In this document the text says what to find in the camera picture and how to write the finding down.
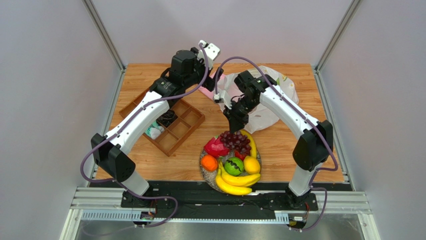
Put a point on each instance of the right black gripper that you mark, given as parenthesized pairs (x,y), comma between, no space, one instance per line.
(235,114)

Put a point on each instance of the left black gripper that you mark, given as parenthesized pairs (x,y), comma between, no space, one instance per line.
(208,82)

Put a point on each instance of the dark red fake grapes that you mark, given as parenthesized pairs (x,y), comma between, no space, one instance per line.
(236,141)

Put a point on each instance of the white plastic bag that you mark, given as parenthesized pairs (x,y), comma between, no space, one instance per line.
(278,103)

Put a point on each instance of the red fake dragon fruit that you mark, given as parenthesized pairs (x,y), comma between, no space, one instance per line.
(216,148)

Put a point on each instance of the single yellow fake banana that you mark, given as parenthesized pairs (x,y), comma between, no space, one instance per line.
(252,144)

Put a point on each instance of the green fake melon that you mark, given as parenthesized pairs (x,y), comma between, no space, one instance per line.
(234,166)

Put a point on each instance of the yellow fake lemon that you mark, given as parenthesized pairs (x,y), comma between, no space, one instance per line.
(251,165)

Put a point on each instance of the orange fake orange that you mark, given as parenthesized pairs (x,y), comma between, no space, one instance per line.
(209,163)

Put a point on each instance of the yellow fake banana bunch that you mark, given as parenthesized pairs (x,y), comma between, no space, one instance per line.
(235,185)

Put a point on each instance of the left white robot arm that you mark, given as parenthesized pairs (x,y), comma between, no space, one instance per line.
(188,69)

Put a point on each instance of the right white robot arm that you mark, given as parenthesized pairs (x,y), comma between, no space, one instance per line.
(315,139)

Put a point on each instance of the brown wooden divided tray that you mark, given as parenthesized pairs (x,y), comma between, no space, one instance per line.
(177,129)

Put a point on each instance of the speckled round plate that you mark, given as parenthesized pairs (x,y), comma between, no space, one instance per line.
(209,177)

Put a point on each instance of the white teal rolled sock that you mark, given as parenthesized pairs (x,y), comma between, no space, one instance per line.
(154,130)

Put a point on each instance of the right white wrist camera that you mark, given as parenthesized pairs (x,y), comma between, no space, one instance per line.
(223,97)

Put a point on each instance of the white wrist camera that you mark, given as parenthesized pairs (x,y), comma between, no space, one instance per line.
(223,97)
(211,53)

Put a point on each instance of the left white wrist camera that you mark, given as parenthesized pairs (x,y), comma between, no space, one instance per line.
(211,53)

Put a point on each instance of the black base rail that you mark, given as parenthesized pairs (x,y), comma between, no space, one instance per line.
(197,200)

